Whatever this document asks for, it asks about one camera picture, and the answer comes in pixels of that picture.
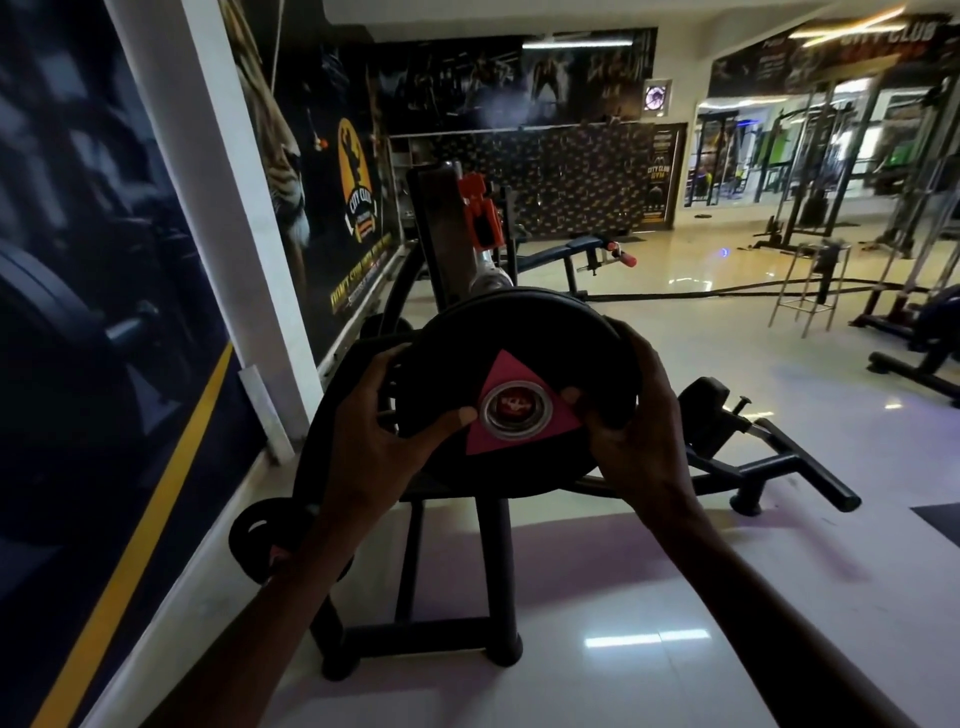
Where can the person's left hand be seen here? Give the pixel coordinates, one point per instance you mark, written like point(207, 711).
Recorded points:
point(375, 457)

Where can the person's right hand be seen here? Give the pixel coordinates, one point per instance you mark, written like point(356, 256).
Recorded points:
point(645, 442)

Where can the person's left thumb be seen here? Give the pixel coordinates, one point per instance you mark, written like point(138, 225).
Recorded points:
point(442, 429)

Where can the person's right thumb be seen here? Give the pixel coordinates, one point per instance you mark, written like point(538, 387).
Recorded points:
point(581, 405)

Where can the black weight plate pink triangle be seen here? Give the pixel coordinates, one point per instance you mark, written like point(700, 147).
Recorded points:
point(510, 337)

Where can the person's left forearm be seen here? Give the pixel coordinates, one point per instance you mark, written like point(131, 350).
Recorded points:
point(300, 600)

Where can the person's right forearm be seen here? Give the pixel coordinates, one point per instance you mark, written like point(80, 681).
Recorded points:
point(750, 600)

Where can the large black weight plate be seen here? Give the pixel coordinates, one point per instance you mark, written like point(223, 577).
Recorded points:
point(315, 427)

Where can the black plate-loaded gym machine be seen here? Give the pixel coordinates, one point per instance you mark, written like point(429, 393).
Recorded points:
point(487, 570)

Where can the small black weight plate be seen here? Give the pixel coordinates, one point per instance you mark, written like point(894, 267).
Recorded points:
point(255, 540)

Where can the patterned gym banner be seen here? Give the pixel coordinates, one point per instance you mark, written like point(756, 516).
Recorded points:
point(592, 176)

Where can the metal stool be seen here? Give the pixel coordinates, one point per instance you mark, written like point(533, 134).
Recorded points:
point(814, 277)

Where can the black exercise machine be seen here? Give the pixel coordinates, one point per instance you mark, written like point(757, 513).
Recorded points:
point(926, 330)

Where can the black floor mat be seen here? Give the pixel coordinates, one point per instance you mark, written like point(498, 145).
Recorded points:
point(939, 523)

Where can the orange machine bracket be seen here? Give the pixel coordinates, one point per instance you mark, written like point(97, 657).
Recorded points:
point(480, 214)

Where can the wall mirror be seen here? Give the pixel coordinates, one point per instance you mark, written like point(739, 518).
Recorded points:
point(731, 154)

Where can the tiger wall poster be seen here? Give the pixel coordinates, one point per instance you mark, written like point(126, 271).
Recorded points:
point(315, 165)

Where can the dark gym wall poster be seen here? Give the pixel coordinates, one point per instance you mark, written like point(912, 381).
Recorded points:
point(90, 300)

